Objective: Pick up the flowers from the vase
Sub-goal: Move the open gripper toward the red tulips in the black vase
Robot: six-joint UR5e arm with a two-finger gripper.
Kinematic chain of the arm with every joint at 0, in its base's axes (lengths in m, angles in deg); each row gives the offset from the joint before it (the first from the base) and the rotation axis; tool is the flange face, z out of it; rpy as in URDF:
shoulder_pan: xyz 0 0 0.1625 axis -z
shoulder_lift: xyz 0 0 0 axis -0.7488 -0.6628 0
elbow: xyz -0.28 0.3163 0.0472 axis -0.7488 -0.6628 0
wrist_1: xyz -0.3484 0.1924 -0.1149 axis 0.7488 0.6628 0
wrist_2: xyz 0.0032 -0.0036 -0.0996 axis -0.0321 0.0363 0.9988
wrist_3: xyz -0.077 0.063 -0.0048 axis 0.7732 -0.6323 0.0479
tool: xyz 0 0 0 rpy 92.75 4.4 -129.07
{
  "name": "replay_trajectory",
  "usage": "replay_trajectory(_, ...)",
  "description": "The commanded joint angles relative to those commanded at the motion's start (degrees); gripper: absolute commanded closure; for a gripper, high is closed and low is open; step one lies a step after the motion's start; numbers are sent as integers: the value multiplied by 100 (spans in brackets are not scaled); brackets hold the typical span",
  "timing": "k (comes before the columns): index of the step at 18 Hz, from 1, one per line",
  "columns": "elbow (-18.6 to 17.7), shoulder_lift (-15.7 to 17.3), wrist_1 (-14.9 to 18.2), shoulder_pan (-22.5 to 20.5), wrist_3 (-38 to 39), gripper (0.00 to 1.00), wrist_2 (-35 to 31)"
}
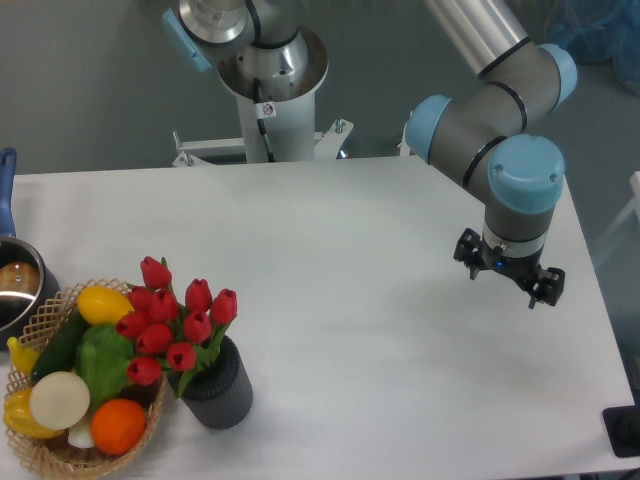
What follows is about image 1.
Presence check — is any woven wicker basket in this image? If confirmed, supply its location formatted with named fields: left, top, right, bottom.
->
left=5, top=279, right=167, bottom=479

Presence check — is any yellow bell pepper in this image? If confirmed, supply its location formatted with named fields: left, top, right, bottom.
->
left=4, top=388, right=65, bottom=439

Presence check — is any white leek stalk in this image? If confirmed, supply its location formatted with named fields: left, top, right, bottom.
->
left=67, top=415, right=95, bottom=449

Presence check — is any yellow banana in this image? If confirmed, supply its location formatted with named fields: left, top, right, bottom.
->
left=6, top=337, right=40, bottom=377

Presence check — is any dark grey ribbed vase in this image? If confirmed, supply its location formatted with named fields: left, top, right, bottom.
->
left=181, top=336, right=253, bottom=430

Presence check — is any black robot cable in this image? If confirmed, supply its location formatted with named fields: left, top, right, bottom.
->
left=251, top=77, right=276, bottom=163

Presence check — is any orange fruit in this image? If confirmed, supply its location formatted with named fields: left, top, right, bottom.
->
left=91, top=398, right=146, bottom=455

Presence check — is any white round onion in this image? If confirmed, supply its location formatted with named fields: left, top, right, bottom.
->
left=29, top=371, right=90, bottom=430

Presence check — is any blue plastic bag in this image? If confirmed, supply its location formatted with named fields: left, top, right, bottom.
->
left=544, top=1, right=639, bottom=95

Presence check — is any green lettuce leaf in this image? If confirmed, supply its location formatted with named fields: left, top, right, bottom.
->
left=75, top=324, right=134, bottom=414

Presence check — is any blue handled saucepan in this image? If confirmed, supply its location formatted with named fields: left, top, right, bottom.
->
left=1, top=147, right=59, bottom=351

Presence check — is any green cucumber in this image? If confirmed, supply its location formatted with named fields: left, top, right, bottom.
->
left=30, top=310, right=90, bottom=384

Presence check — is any black device at edge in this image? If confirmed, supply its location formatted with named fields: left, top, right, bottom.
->
left=602, top=406, right=639, bottom=458

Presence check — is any red tulip bouquet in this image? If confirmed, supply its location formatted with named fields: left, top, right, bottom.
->
left=116, top=256, right=238, bottom=397

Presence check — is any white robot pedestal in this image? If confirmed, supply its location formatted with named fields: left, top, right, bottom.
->
left=173, top=26, right=354, bottom=166

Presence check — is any yellow squash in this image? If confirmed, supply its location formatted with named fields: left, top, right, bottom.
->
left=76, top=285, right=134, bottom=326

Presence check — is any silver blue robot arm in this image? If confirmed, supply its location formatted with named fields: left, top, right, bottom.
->
left=162, top=1, right=577, bottom=306

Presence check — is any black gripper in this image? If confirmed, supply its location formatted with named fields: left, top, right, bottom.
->
left=453, top=228, right=566, bottom=309

